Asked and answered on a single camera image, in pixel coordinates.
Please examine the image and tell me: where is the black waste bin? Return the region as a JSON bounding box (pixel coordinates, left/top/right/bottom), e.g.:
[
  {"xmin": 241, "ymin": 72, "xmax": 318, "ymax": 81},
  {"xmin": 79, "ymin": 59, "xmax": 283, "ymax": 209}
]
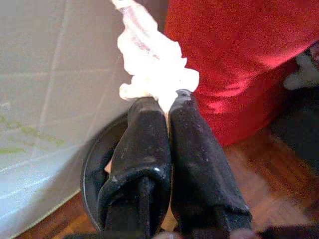
[{"xmin": 80, "ymin": 112, "xmax": 130, "ymax": 232}]

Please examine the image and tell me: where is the large red cushion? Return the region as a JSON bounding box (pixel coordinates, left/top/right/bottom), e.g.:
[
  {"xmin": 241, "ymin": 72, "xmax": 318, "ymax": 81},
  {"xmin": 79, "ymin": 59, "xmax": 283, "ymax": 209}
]
[{"xmin": 163, "ymin": 0, "xmax": 319, "ymax": 147}]

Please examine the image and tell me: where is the bed with grey floral sheet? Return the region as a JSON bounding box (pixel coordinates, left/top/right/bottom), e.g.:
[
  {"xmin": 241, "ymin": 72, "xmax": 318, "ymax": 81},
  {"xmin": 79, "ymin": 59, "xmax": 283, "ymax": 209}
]
[{"xmin": 270, "ymin": 41, "xmax": 319, "ymax": 175}]

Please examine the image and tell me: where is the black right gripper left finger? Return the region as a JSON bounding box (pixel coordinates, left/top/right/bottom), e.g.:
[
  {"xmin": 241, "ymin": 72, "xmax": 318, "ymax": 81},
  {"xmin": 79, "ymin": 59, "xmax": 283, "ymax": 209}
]
[{"xmin": 97, "ymin": 96, "xmax": 173, "ymax": 239}]

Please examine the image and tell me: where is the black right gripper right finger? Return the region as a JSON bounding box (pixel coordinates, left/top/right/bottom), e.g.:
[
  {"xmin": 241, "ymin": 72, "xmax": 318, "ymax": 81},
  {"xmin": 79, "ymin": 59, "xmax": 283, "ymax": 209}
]
[{"xmin": 168, "ymin": 89, "xmax": 253, "ymax": 237}]

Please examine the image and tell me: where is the white tissue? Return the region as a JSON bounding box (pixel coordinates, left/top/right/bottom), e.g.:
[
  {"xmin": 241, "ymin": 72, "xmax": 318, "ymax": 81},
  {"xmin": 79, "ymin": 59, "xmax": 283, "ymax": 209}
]
[{"xmin": 111, "ymin": 0, "xmax": 200, "ymax": 110}]

